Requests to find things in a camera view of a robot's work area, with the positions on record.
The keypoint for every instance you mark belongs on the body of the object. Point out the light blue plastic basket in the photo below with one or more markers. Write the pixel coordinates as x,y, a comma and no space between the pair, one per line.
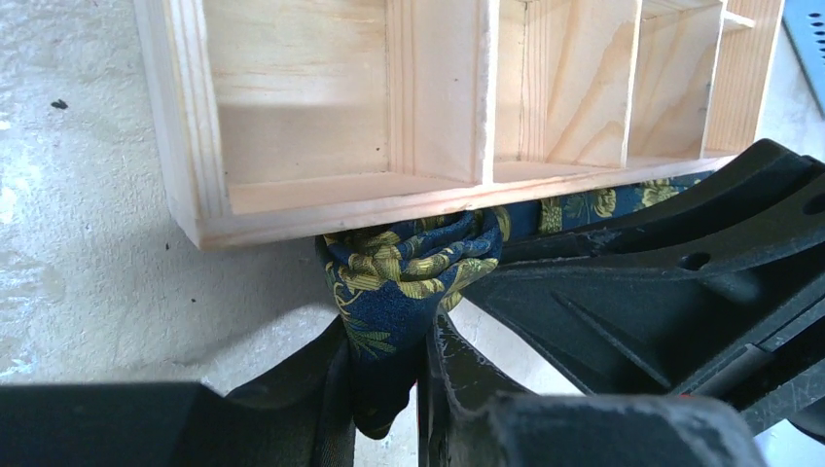
803,21

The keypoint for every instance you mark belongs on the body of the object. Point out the wooden compartment tray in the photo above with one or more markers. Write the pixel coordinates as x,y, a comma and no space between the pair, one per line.
286,119

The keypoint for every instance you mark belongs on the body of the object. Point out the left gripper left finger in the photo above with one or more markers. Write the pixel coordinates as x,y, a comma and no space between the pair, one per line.
296,414

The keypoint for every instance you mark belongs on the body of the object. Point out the blue floral tie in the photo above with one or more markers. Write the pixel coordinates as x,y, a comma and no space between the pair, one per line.
390,281

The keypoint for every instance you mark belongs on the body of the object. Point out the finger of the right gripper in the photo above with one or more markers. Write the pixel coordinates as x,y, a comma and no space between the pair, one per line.
691,328
657,213

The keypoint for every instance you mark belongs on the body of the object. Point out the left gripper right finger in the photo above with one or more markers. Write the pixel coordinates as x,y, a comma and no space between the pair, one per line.
470,413

